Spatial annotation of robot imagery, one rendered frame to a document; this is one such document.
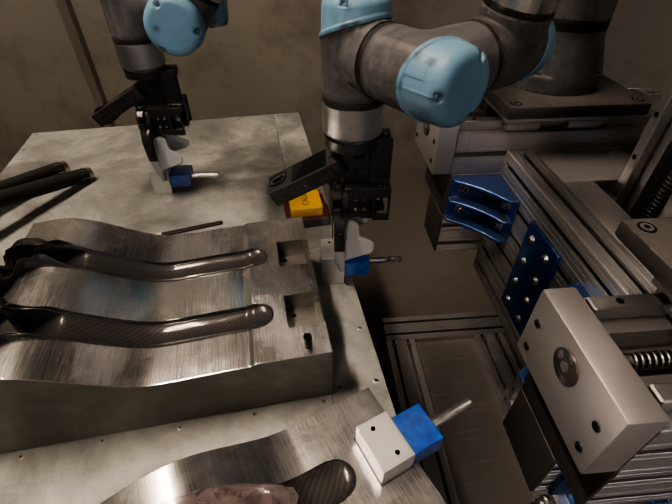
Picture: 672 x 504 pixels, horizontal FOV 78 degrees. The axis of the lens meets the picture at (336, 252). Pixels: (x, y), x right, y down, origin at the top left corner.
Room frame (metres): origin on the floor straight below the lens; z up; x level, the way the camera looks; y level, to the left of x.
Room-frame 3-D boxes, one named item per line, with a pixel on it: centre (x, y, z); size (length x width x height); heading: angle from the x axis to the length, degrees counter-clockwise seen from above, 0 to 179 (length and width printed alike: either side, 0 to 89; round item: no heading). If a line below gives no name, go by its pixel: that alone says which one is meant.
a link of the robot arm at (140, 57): (0.76, 0.34, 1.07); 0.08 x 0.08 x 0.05
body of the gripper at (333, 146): (0.50, -0.03, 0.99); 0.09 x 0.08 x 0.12; 93
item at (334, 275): (0.50, -0.04, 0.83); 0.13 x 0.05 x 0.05; 93
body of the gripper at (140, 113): (0.76, 0.33, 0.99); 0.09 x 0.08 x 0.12; 95
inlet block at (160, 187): (0.76, 0.31, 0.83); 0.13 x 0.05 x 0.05; 95
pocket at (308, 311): (0.34, 0.04, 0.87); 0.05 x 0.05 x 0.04; 11
